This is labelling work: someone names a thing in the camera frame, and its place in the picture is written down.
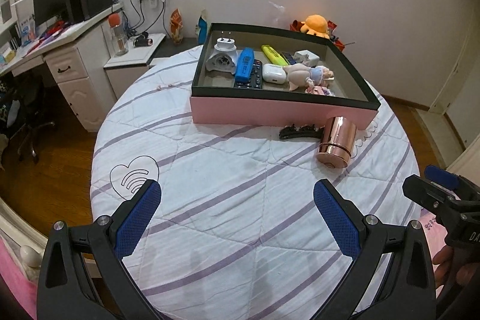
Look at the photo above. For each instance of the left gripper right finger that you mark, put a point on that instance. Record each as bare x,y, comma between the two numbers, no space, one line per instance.
390,277

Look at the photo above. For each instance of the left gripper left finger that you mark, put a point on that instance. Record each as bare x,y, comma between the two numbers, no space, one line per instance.
65,288

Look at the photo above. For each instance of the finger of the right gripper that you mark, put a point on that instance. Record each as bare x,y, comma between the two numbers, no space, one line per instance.
442,178
430,196

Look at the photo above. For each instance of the rose gold metal cup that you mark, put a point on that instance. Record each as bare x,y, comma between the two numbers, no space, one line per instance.
335,149

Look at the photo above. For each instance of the pink donut brick model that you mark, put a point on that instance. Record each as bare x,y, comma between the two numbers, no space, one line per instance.
319,90

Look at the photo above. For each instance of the black hair claw clip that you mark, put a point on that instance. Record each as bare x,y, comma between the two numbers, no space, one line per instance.
306,131

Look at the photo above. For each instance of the pink pig doll figure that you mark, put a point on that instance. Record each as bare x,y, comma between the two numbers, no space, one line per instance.
301,76

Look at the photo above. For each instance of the white square charger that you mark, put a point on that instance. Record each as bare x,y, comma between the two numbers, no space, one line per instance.
307,58

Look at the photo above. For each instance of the blue gold slim box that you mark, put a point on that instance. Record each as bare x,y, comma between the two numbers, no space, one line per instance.
289,58

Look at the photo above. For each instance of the white earbuds case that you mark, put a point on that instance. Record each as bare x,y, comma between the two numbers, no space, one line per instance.
273,74

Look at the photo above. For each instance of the yellow highlighter marker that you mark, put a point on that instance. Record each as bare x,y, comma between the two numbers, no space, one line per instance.
273,56

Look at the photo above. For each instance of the black tv remote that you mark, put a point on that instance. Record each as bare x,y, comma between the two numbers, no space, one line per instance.
256,77

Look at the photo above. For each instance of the blue highlighter marker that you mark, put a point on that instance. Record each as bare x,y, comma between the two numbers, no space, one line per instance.
244,65

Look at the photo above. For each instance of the white travel plug adapter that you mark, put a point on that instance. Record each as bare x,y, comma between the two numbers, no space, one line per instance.
224,57

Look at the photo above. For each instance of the person's right hand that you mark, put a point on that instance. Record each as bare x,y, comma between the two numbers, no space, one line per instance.
443,261

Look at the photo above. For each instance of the striped white table cover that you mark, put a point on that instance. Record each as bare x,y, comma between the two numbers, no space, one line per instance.
237,234

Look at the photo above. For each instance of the black office chair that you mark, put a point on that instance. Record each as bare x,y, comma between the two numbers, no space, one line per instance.
24,112

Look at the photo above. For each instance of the orange octopus plush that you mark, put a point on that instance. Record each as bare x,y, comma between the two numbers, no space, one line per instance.
315,25

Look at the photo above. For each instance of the white low cabinet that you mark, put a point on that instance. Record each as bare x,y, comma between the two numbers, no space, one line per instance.
124,70

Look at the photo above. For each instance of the red toy storage box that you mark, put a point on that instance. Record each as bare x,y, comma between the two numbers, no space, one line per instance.
296,25

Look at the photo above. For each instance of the white desk with drawers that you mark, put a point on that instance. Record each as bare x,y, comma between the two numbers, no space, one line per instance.
76,58

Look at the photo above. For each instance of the pink box black rim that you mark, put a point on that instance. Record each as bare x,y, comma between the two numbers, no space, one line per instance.
215,99

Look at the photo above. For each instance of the orange cap water bottle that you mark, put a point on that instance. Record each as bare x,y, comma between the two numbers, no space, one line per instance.
119,38

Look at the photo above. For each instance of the white glass door cabinet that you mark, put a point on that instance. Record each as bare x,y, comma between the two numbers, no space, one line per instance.
8,14

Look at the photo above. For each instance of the orange snack bag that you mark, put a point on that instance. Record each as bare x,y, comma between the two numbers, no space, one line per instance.
176,27

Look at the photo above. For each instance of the blue snack bag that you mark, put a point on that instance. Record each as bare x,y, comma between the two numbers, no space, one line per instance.
201,29

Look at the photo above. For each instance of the small black camera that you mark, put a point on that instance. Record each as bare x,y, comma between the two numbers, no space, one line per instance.
142,41

